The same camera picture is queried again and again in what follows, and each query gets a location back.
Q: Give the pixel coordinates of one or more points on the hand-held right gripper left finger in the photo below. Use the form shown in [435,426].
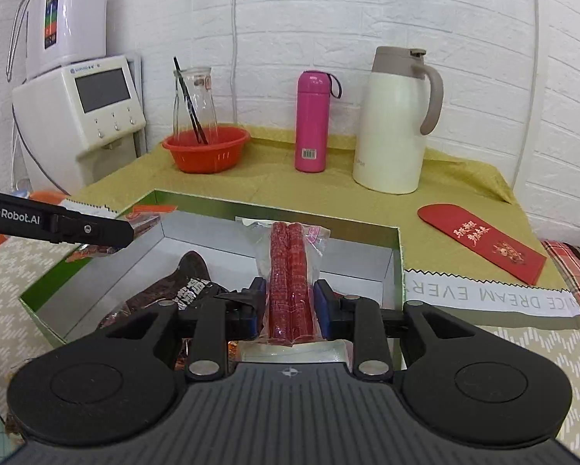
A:
[258,305]

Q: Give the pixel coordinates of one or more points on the red envelope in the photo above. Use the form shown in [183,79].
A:
[478,242]

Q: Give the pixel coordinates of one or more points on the white water purifier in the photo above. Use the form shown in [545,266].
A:
[81,19]

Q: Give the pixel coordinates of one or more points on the red sausage packet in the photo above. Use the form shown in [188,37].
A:
[290,276]

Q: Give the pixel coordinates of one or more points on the white wall pipe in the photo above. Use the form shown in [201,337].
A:
[234,34]
[538,34]

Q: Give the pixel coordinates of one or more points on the white water dispenser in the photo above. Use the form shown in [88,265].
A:
[47,131]

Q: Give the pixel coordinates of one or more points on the dark red snack packet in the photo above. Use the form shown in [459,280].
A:
[193,276]

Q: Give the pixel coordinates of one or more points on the red plastic basket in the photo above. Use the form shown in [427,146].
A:
[207,157]

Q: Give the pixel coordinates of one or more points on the plaid cloth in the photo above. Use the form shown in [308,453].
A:
[575,271]

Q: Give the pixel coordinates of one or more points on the pink thermos bottle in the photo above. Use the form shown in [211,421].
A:
[311,126]

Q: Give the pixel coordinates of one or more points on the patterned tablecloth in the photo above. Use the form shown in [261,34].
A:
[512,348]

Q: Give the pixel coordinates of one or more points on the cream thermos jug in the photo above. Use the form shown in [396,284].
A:
[391,131]

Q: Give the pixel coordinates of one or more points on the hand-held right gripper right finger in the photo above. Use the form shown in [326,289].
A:
[321,310]

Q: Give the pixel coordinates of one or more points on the yellow cloth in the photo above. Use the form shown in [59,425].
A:
[280,189]

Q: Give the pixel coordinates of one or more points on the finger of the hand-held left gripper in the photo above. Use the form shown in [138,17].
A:
[101,230]

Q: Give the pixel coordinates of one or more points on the green cardboard box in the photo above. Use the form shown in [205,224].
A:
[198,247]

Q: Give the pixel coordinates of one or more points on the black straw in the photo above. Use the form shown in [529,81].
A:
[188,101]

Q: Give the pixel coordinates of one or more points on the glass carafe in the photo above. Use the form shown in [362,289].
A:
[202,106]

